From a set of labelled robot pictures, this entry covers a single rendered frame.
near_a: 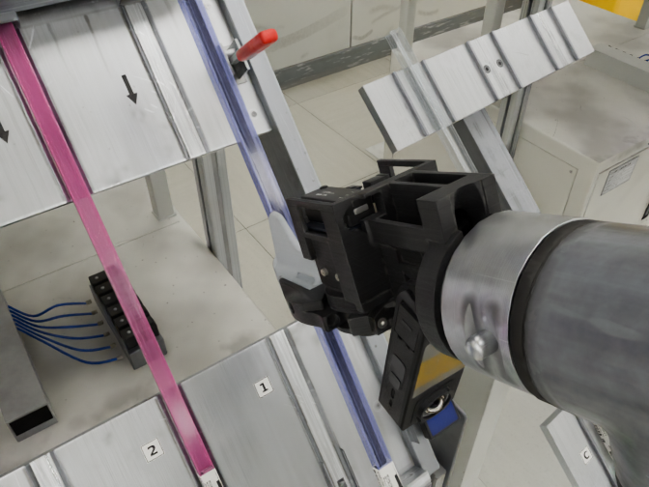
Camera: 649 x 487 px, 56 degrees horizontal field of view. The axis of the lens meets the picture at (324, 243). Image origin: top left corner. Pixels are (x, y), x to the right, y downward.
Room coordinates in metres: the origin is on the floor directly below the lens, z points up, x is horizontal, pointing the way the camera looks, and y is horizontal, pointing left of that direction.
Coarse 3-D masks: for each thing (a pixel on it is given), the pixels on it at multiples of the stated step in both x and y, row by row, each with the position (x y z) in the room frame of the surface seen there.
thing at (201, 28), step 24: (192, 0) 0.43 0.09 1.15; (192, 24) 0.42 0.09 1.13; (216, 48) 0.42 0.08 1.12; (216, 72) 0.40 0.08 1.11; (240, 96) 0.40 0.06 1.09; (240, 120) 0.39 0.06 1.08; (240, 144) 0.38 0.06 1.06; (264, 168) 0.37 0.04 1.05; (264, 192) 0.35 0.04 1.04; (288, 216) 0.35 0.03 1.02; (336, 336) 0.30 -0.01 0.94; (336, 360) 0.28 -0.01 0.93; (360, 408) 0.26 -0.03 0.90; (360, 432) 0.25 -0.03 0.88; (384, 456) 0.24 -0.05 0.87
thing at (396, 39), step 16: (400, 32) 0.58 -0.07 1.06; (400, 48) 0.56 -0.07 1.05; (400, 64) 0.56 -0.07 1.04; (416, 64) 0.56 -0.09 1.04; (416, 80) 0.54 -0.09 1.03; (432, 96) 0.54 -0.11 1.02; (432, 112) 0.52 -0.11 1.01; (448, 128) 0.52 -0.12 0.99; (448, 144) 0.51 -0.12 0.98; (464, 160) 0.49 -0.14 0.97
